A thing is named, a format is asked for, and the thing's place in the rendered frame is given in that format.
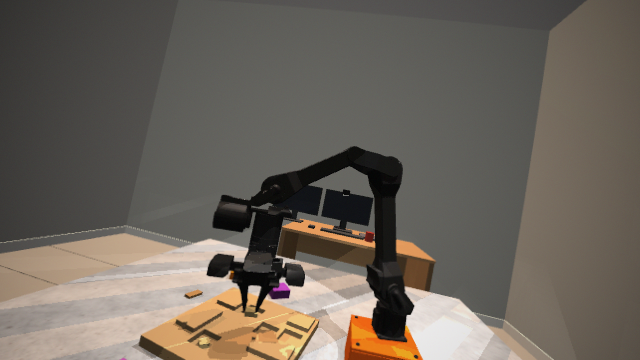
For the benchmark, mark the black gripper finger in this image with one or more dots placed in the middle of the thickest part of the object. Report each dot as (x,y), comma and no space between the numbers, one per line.
(243,291)
(262,294)

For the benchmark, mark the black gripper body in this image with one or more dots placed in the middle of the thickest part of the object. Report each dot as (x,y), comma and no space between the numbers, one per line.
(221,264)

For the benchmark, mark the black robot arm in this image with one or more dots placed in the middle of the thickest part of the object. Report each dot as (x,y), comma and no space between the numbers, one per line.
(384,275)

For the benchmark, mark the purple cube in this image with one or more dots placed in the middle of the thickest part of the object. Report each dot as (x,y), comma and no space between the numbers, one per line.
(282,292)

